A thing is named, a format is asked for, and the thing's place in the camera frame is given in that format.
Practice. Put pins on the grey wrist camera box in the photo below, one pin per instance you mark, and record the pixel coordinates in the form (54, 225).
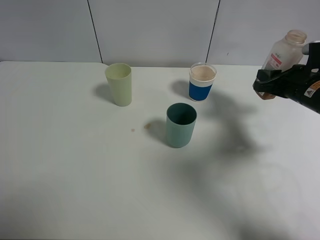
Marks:
(312, 50)

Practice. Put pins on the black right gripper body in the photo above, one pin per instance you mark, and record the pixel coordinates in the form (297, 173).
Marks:
(304, 87)

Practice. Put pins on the pale yellow-green plastic cup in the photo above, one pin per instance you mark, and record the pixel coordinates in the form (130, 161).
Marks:
(119, 78)

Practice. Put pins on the clear cup with blue sleeve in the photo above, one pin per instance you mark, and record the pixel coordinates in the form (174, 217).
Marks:
(201, 79)

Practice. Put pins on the clear plastic drink bottle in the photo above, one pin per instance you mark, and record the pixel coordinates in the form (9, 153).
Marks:
(284, 54)

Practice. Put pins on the teal green plastic cup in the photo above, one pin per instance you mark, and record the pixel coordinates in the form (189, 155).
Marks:
(180, 122)

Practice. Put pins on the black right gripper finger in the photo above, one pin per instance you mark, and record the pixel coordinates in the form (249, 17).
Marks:
(285, 84)

